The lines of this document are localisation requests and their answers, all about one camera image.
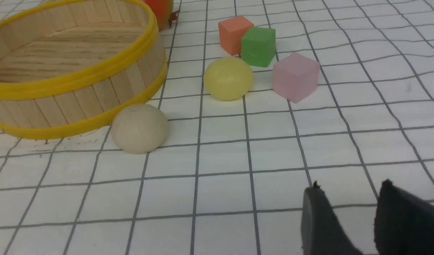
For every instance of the bamboo steamer tray yellow rims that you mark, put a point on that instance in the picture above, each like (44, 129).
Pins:
(68, 67)

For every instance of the red toy tomato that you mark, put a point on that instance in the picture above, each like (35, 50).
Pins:
(164, 12)

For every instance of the white grid tablecloth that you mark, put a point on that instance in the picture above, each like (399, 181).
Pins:
(229, 179)

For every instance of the orange foam cube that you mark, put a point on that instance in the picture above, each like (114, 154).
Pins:
(231, 32)

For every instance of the green foam cube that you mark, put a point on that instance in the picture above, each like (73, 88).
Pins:
(258, 46)

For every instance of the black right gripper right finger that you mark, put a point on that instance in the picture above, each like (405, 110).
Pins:
(404, 223)

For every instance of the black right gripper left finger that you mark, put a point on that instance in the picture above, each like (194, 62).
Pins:
(321, 232)

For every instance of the yellow steamed bun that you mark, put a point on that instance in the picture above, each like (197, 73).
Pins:
(228, 78)

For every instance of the pink foam cube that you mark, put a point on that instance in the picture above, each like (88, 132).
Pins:
(295, 77)

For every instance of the white steamed bun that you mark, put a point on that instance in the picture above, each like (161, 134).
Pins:
(140, 128)

